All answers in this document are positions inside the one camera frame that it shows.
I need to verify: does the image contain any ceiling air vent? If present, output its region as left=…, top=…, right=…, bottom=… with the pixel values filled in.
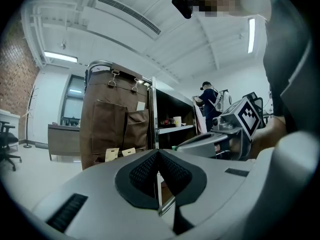
left=96, top=0, right=162, bottom=35

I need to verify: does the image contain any shelf unit with items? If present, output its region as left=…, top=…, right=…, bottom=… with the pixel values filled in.
left=148, top=75, right=201, bottom=216

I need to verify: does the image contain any person's right forearm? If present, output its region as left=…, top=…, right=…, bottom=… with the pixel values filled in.
left=251, top=115, right=289, bottom=160

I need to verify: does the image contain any beige paper packet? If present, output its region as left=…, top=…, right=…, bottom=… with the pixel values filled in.
left=104, top=147, right=121, bottom=163
left=121, top=148, right=137, bottom=158

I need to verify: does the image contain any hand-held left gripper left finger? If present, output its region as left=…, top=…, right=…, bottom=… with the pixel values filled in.
left=28, top=148, right=176, bottom=240

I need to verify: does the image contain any dark brown housekeeping cart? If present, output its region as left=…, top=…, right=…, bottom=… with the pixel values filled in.
left=79, top=60, right=154, bottom=171

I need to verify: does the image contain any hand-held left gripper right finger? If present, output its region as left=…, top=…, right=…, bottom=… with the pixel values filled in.
left=158, top=148, right=258, bottom=236

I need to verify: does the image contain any dark framed window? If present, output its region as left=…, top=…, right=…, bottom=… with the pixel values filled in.
left=60, top=74, right=86, bottom=128

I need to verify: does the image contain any white desk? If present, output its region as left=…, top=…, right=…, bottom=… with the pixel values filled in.
left=0, top=108, right=21, bottom=125

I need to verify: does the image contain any person's right hand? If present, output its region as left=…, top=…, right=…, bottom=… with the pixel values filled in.
left=214, top=136, right=242, bottom=159

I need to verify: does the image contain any white rounded machine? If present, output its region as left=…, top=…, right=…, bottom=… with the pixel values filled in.
left=216, top=88, right=234, bottom=113

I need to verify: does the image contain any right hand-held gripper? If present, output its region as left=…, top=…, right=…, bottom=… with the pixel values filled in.
left=176, top=96, right=263, bottom=161

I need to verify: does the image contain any person's dark clothing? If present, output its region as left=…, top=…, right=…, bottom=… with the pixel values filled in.
left=262, top=0, right=316, bottom=135

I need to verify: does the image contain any long ceiling light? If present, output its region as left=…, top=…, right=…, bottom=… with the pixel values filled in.
left=43, top=50, right=79, bottom=64
left=247, top=17, right=257, bottom=55

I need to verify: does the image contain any pale pink cloth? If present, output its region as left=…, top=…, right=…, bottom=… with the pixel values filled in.
left=193, top=101, right=208, bottom=135

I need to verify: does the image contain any black office chair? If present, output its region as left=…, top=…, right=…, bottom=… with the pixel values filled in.
left=0, top=120, right=23, bottom=172

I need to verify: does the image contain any black coat rack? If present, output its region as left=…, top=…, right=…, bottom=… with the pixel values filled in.
left=23, top=84, right=40, bottom=149

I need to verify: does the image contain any black head-worn camera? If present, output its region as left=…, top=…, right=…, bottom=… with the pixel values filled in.
left=171, top=0, right=195, bottom=20

